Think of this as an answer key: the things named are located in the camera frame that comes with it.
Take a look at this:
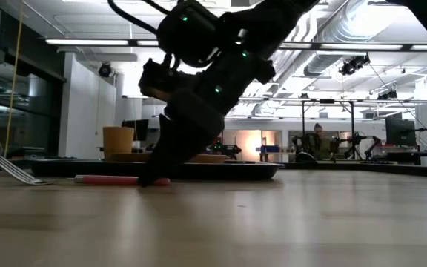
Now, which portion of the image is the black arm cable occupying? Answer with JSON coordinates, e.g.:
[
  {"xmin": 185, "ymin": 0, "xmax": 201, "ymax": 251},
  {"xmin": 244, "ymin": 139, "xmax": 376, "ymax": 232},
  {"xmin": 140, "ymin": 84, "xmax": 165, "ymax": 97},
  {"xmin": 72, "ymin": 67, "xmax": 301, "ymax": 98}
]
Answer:
[{"xmin": 106, "ymin": 0, "xmax": 171, "ymax": 35}]

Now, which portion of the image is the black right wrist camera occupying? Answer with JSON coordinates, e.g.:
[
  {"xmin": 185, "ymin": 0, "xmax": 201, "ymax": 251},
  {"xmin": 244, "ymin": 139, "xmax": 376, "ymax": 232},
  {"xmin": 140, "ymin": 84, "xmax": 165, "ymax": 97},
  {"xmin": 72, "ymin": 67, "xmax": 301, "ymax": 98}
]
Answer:
[{"xmin": 138, "ymin": 58, "xmax": 198, "ymax": 102}]

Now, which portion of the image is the dark green tray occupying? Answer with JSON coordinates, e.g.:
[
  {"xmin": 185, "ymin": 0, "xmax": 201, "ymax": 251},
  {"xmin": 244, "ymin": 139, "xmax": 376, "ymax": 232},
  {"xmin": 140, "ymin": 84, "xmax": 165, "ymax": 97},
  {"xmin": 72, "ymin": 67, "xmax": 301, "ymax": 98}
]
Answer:
[{"xmin": 30, "ymin": 158, "xmax": 285, "ymax": 182}]

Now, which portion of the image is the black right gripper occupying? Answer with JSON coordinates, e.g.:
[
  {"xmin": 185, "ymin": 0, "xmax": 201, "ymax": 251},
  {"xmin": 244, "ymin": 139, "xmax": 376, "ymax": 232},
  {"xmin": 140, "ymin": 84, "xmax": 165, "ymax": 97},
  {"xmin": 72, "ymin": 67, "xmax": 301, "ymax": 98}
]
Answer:
[{"xmin": 138, "ymin": 47, "xmax": 277, "ymax": 187}]

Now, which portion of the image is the person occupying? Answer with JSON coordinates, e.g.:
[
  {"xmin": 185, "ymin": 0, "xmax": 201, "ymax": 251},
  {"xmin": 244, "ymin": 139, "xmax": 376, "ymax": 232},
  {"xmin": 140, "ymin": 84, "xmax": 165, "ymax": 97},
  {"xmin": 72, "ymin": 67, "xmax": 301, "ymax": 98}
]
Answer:
[{"xmin": 311, "ymin": 122, "xmax": 334, "ymax": 161}]

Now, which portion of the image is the orange plastic cup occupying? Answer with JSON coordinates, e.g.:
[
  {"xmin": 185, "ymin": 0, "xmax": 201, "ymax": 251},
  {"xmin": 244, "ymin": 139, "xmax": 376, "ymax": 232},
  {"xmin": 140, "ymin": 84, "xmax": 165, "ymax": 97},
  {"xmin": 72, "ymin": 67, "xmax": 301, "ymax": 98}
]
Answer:
[{"xmin": 102, "ymin": 126, "xmax": 136, "ymax": 161}]

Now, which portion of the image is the black ceiling spotlight cluster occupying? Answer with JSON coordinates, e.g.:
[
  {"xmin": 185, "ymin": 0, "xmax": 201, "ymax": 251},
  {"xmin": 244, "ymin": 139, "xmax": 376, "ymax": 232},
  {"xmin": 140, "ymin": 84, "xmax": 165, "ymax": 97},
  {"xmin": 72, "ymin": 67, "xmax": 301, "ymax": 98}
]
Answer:
[{"xmin": 338, "ymin": 54, "xmax": 371, "ymax": 77}]

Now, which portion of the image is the silver ventilation duct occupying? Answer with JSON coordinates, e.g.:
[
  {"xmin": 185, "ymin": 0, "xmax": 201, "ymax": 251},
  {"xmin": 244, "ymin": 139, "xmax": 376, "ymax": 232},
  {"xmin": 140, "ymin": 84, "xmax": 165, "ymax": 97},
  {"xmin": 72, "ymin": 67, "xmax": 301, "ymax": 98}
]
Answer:
[{"xmin": 302, "ymin": 0, "xmax": 407, "ymax": 78}]

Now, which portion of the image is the dark computer monitor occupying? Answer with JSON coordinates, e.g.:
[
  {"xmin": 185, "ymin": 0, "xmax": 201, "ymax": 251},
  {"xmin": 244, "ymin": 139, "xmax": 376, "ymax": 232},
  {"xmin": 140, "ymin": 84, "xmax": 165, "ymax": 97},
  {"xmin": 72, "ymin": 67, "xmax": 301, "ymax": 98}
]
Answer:
[
  {"xmin": 121, "ymin": 119, "xmax": 150, "ymax": 142},
  {"xmin": 385, "ymin": 117, "xmax": 417, "ymax": 147}
]

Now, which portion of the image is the fork with pink handle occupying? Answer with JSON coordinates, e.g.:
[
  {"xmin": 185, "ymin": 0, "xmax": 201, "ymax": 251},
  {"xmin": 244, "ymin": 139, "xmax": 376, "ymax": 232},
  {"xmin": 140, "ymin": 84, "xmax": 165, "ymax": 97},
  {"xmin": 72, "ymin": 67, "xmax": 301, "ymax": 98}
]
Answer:
[{"xmin": 0, "ymin": 154, "xmax": 172, "ymax": 187}]

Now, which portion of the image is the orange plate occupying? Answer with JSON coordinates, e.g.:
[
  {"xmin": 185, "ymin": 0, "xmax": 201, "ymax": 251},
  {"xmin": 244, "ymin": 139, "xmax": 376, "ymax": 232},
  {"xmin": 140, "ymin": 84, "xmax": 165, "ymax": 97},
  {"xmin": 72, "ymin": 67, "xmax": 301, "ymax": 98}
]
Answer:
[{"xmin": 110, "ymin": 152, "xmax": 228, "ymax": 165}]

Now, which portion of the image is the black station frame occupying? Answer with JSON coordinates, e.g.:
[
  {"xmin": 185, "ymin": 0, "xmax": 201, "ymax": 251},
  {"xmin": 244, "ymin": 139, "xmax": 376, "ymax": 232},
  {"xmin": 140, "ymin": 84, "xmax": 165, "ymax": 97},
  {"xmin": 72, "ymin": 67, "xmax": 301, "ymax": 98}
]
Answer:
[{"xmin": 301, "ymin": 98, "xmax": 356, "ymax": 160}]

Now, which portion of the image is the long ceiling light bar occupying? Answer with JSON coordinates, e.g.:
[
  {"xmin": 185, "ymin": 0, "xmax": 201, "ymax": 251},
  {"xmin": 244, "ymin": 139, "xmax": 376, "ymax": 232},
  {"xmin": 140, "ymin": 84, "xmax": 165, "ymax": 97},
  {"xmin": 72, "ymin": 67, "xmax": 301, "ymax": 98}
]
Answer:
[{"xmin": 44, "ymin": 38, "xmax": 427, "ymax": 52}]

